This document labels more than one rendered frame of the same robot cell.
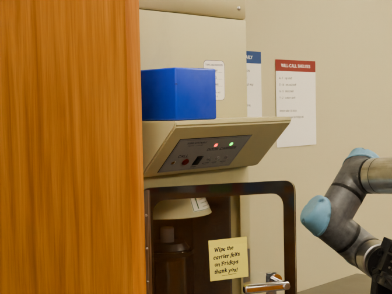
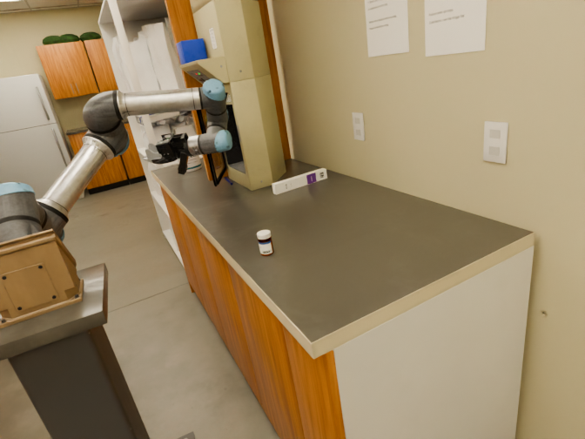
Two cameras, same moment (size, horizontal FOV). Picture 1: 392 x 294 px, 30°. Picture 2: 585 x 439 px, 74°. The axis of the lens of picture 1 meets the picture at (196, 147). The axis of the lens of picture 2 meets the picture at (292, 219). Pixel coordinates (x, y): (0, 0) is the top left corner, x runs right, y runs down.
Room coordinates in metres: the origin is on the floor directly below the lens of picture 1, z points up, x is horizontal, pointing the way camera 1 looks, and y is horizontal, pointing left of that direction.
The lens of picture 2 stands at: (2.27, -1.62, 1.46)
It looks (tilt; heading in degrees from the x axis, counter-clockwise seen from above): 22 degrees down; 111
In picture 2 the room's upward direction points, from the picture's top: 9 degrees counter-clockwise
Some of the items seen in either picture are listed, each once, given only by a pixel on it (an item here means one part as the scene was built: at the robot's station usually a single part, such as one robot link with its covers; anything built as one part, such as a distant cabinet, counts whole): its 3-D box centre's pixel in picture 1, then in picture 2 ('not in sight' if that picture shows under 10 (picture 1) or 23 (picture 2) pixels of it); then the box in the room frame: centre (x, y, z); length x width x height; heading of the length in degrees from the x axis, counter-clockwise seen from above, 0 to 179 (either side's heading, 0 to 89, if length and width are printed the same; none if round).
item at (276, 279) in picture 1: (263, 284); not in sight; (1.34, -0.12, 1.20); 0.10 x 0.05 x 0.03; 108
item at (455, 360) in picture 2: not in sight; (283, 279); (1.58, -0.07, 0.45); 2.05 x 0.67 x 0.90; 135
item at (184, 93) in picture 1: (177, 94); (191, 51); (1.30, 0.03, 1.56); 0.10 x 0.10 x 0.09; 45
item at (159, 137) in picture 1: (216, 145); (203, 73); (1.37, -0.04, 1.46); 0.32 x 0.12 x 0.10; 135
